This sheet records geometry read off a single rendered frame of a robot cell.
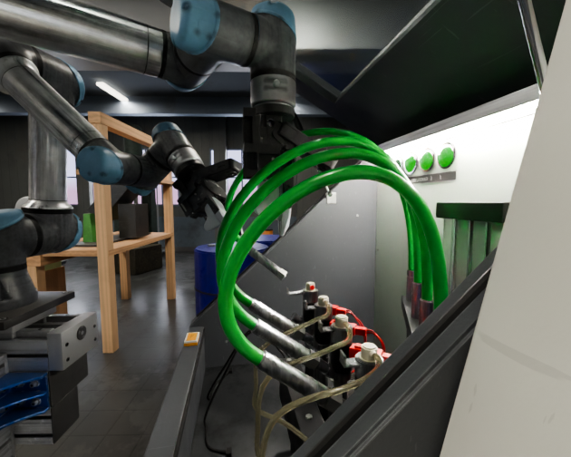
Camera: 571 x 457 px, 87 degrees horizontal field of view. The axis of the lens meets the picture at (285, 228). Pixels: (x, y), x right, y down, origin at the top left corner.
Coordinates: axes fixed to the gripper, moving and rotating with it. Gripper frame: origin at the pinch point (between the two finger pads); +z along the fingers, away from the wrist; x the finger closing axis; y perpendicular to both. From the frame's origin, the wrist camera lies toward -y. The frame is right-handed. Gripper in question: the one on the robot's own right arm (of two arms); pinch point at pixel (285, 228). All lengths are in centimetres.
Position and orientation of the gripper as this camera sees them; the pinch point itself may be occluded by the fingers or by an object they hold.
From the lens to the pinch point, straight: 52.6
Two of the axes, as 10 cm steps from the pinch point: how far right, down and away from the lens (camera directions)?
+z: 0.0, 10.0, 0.9
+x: 1.7, 0.9, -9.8
